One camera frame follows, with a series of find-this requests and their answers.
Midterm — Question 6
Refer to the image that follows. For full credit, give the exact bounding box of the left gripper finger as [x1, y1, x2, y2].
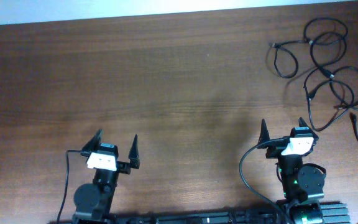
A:
[81, 129, 103, 154]
[129, 135, 140, 169]

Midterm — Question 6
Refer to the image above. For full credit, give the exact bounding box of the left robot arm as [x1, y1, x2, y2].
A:
[71, 129, 140, 224]

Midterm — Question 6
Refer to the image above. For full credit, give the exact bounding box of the black cable bundle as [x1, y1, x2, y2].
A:
[265, 17, 358, 132]

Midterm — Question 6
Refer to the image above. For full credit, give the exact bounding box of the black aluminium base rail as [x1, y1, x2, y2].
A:
[114, 202, 351, 224]

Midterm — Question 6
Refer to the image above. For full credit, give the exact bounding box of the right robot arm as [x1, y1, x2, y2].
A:
[258, 118, 326, 223]

